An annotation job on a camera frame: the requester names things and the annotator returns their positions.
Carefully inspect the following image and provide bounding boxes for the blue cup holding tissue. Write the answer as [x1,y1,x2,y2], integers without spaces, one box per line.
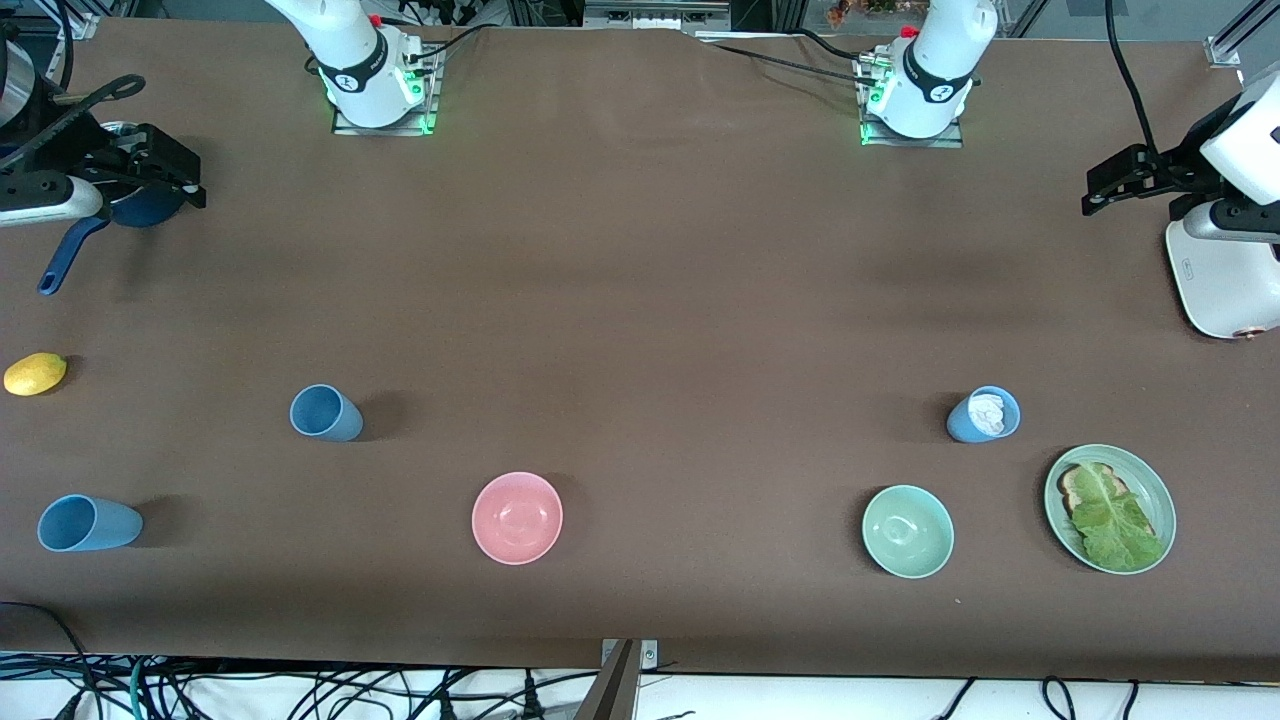
[946,385,1022,444]

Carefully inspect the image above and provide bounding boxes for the blue plastic cup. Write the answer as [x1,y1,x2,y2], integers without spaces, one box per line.
[289,384,365,443]
[37,494,144,553]

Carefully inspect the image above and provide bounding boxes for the dark blue saucepan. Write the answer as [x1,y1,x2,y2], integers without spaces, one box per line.
[38,120,191,297]

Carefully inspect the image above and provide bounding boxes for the white kitchen appliance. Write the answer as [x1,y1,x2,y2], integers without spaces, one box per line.
[1165,205,1280,341]

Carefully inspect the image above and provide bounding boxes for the yellow lemon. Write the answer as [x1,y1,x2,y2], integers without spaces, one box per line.
[3,352,68,397]

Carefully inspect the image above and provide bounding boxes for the green plate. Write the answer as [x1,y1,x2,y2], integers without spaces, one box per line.
[1043,443,1178,576]

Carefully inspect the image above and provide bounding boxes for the orange artificial flowers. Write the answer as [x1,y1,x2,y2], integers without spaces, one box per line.
[825,0,901,26]

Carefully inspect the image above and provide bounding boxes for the toast slice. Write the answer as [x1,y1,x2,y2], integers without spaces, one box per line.
[1058,462,1161,546]

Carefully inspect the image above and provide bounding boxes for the brown table cover sheet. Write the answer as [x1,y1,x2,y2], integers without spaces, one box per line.
[0,15,1280,683]

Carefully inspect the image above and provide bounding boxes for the green lettuce leaf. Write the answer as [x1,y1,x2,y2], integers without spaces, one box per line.
[1070,463,1166,573]

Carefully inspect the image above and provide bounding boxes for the mint green bowl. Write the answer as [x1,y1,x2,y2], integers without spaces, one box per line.
[861,484,955,580]

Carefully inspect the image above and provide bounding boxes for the pink bowl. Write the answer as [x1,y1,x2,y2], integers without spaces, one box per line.
[471,471,564,566]

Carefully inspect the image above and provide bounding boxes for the grey power strip box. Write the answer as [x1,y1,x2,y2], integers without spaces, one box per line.
[583,0,731,33]

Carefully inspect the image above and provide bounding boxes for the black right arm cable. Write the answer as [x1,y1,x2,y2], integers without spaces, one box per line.
[0,0,148,176]

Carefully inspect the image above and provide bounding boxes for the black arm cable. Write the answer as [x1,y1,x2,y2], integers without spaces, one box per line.
[1103,0,1171,161]
[0,0,148,176]

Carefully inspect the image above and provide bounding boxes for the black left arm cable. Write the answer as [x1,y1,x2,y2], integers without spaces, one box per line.
[1103,0,1171,161]

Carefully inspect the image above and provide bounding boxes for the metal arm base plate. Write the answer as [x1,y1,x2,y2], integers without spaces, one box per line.
[858,55,966,149]
[330,45,443,137]

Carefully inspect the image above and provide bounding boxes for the black base power cable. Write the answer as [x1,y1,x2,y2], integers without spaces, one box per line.
[410,22,493,61]
[695,28,881,91]

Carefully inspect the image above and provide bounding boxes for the black floor cable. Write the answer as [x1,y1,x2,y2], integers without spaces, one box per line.
[0,600,96,720]

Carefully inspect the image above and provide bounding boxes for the silver metal bracket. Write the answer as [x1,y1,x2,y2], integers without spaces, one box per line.
[600,638,659,671]

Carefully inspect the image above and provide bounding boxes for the grey camera pole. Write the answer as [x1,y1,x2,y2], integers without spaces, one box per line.
[572,640,641,720]

